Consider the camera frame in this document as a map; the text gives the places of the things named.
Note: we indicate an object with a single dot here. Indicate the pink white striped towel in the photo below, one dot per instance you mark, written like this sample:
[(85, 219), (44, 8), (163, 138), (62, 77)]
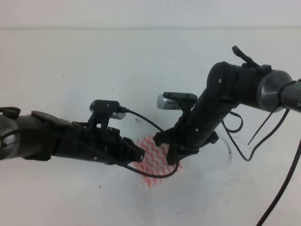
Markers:
[(154, 162)]

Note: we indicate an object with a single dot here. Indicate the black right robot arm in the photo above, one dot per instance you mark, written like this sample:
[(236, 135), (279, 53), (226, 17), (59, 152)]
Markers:
[(250, 84)]

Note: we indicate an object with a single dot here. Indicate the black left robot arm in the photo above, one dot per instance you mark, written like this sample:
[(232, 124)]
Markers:
[(40, 136)]

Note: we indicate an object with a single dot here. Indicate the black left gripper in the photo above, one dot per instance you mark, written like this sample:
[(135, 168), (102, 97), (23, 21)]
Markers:
[(81, 142)]

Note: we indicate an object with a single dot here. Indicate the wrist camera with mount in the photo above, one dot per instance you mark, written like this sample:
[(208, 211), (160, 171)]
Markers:
[(104, 110), (177, 101)]

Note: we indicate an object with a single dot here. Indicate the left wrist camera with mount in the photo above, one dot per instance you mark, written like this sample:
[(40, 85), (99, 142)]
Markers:
[(104, 110)]

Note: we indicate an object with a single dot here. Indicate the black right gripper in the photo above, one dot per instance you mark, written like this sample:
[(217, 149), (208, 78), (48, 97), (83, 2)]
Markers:
[(197, 133)]

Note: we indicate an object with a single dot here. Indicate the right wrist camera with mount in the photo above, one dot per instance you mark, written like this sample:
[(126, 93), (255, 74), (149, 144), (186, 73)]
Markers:
[(177, 101)]

